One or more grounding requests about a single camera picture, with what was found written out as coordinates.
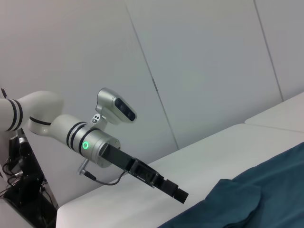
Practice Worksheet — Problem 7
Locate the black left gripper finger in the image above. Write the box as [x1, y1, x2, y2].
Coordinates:
[155, 179, 180, 199]
[174, 189, 190, 204]

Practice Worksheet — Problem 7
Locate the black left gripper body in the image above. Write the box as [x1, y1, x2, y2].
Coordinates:
[102, 143, 164, 190]

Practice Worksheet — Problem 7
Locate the teal t-shirt with FREE print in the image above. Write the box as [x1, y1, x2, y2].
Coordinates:
[158, 142, 304, 228]

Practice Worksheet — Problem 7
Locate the grey left arm cable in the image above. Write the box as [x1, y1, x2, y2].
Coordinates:
[76, 159, 126, 185]

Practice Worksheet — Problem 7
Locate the black stand with cables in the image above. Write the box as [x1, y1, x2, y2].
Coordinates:
[0, 133, 59, 228]

